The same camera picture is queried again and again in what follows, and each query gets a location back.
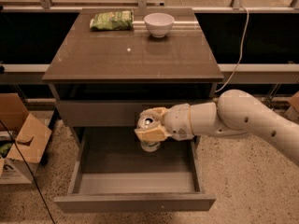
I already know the open grey middle drawer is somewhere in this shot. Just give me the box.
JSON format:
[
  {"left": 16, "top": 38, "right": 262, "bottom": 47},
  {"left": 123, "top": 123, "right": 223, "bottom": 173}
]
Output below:
[{"left": 54, "top": 127, "right": 216, "bottom": 213}]

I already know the green chip bag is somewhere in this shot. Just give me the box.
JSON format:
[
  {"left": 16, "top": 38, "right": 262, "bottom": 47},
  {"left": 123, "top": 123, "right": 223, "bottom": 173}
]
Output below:
[{"left": 90, "top": 10, "right": 133, "bottom": 31}]

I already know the cardboard box at right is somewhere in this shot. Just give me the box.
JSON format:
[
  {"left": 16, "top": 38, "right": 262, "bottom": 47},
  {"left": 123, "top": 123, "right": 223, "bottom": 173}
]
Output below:
[{"left": 285, "top": 91, "right": 299, "bottom": 122}]

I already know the open cardboard box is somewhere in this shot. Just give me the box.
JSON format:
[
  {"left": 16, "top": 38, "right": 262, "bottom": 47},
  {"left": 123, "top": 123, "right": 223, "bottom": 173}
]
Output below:
[{"left": 0, "top": 93, "right": 51, "bottom": 185}]

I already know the black cable on floor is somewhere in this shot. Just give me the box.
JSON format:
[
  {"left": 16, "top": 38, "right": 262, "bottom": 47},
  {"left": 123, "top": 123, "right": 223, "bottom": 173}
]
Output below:
[{"left": 0, "top": 119, "right": 57, "bottom": 224}]

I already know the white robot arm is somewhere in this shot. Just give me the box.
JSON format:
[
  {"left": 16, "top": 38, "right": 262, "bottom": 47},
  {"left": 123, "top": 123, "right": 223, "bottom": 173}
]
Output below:
[{"left": 135, "top": 90, "right": 299, "bottom": 164}]

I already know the white cable by window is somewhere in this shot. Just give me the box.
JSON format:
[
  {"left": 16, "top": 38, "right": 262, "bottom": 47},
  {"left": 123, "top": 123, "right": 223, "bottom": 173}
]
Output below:
[{"left": 214, "top": 6, "right": 250, "bottom": 94}]

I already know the closed grey top drawer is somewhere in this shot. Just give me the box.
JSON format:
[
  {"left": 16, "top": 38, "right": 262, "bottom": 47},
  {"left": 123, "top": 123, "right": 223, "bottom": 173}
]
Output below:
[{"left": 55, "top": 99, "right": 213, "bottom": 128}]

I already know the white ceramic bowl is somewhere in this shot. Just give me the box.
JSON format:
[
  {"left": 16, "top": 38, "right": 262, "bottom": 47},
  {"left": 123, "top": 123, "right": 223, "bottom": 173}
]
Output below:
[{"left": 144, "top": 13, "right": 175, "bottom": 38}]

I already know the grey drawer cabinet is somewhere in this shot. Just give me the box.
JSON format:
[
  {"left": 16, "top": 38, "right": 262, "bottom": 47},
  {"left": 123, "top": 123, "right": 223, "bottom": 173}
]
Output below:
[{"left": 42, "top": 7, "right": 224, "bottom": 214}]

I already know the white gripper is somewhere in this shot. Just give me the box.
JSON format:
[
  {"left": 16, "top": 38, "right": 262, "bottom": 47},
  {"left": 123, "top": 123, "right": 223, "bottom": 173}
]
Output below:
[{"left": 135, "top": 104, "right": 194, "bottom": 143}]

